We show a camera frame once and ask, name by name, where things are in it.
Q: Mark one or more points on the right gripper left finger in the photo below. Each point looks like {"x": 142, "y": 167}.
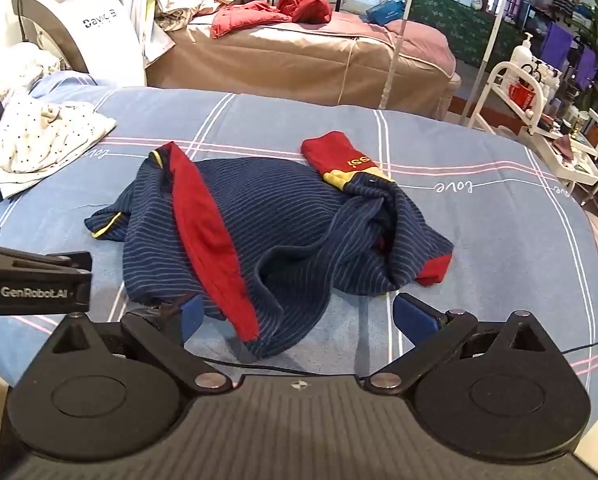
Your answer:
{"x": 159, "y": 335}

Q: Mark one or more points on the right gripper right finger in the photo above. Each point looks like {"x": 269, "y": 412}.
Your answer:
{"x": 437, "y": 337}

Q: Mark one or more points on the navy red striped sweater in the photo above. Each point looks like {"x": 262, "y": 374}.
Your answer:
{"x": 263, "y": 242}

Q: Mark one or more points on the blue plaid bed sheet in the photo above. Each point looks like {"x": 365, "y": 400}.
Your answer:
{"x": 520, "y": 240}

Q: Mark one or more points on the white polka dot garment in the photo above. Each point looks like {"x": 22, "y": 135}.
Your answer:
{"x": 37, "y": 139}

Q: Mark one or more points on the white trolley cart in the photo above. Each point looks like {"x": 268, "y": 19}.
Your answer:
{"x": 571, "y": 153}

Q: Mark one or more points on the red mug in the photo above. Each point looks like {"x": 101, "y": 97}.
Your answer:
{"x": 521, "y": 94}

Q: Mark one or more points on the white floor lamp stand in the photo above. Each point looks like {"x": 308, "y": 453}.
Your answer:
{"x": 436, "y": 34}

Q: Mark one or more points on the white beauty machine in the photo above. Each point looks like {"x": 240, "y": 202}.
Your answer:
{"x": 112, "y": 40}

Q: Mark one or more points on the white lotion pump bottle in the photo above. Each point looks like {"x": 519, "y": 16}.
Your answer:
{"x": 522, "y": 57}

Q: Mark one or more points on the red jacket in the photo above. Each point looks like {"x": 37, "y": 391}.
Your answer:
{"x": 260, "y": 12}

